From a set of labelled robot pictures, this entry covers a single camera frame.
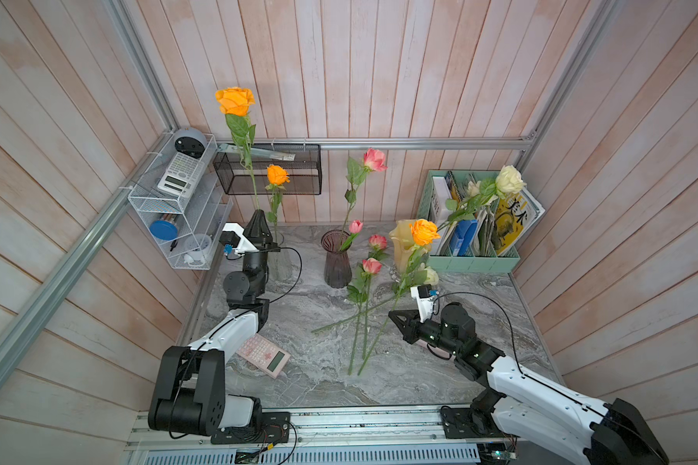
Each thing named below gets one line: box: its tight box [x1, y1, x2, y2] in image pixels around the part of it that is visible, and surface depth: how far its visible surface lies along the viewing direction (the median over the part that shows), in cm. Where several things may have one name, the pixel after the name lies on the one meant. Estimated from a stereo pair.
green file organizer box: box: [415, 169, 521, 273], surface depth 102 cm
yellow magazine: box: [491, 189, 538, 257], surface depth 101 cm
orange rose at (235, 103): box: [215, 87, 260, 211], surface depth 61 cm
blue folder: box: [449, 218, 478, 257], surface depth 97 cm
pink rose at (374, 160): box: [343, 148, 388, 233], surface depth 84 cm
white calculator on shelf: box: [157, 152, 206, 198], surface depth 79 cm
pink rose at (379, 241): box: [368, 234, 388, 252], surface depth 113 cm
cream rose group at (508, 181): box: [437, 164, 527, 232], surface depth 72 cm
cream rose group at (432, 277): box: [423, 265, 440, 286], surface depth 103 cm
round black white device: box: [174, 127, 207, 159], surface depth 83 cm
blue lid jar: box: [148, 219, 179, 242], surface depth 78 cm
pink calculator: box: [235, 333, 292, 379], surface depth 86 cm
